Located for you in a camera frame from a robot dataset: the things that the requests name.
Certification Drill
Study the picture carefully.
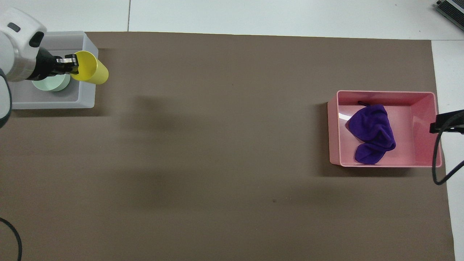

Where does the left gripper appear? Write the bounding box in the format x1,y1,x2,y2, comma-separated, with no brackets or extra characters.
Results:
28,47,66,81

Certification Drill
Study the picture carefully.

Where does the yellow plastic cup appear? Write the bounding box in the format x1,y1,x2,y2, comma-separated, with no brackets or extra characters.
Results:
70,51,109,85

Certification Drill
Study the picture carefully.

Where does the translucent grey plastic box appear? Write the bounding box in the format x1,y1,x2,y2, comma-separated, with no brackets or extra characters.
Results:
10,31,99,109

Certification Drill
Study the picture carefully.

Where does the pink plastic box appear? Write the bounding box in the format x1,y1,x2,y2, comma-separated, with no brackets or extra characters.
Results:
327,90,443,168

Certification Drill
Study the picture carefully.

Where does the light green cup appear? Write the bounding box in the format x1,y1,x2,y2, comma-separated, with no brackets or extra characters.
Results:
32,72,71,92

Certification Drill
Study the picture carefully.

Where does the purple cloth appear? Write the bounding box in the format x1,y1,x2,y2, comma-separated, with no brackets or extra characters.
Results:
347,101,397,165

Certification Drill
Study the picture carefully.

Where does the black cable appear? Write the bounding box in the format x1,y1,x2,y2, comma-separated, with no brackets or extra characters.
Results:
0,217,23,261
432,111,464,186

